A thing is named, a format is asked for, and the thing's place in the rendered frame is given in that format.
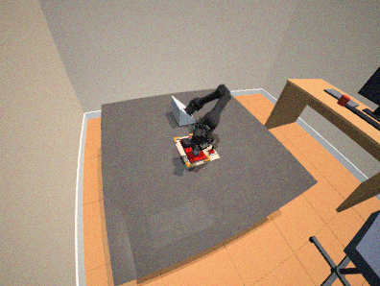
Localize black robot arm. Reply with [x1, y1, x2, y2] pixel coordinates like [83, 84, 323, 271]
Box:
[183, 84, 232, 151]

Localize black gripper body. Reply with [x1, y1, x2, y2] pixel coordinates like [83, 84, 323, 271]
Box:
[181, 133, 214, 149]

